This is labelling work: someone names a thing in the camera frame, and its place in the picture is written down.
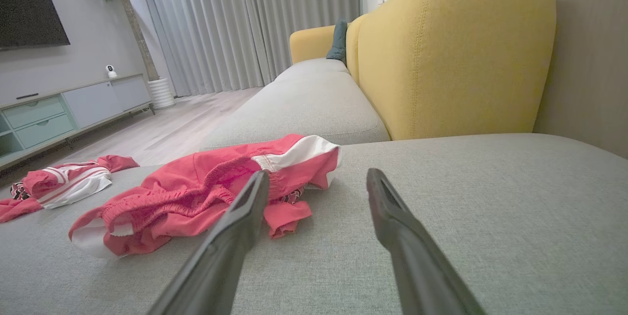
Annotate grey low tv cabinet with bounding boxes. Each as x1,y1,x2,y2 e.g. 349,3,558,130
0,74,156,171

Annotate yellow sofa armrest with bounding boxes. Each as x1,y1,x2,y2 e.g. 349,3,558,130
289,26,337,64

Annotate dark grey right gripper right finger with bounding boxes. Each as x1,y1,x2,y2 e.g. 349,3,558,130
366,168,486,315

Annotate white ribbed plant pot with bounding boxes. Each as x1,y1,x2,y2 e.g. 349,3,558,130
147,77,176,110

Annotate grey sofa seat cushion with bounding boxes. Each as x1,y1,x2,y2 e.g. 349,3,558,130
199,58,391,151

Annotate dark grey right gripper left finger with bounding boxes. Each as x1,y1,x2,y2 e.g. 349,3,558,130
147,170,270,315

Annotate grey pleated curtain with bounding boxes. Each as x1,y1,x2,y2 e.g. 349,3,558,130
130,0,362,98

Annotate grey sofa chaise seat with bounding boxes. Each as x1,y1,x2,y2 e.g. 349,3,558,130
0,133,628,315

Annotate yellow sofa back cushion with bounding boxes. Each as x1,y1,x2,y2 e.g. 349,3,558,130
345,16,366,85
357,0,557,140

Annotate teal throw pillow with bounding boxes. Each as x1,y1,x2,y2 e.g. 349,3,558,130
326,20,349,66

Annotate red shorts with white panels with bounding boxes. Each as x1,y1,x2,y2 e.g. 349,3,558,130
69,133,342,259

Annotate red jersey with white trim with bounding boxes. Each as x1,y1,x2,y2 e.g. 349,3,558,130
0,155,140,223

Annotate black flat television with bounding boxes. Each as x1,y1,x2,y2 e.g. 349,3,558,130
0,0,71,51

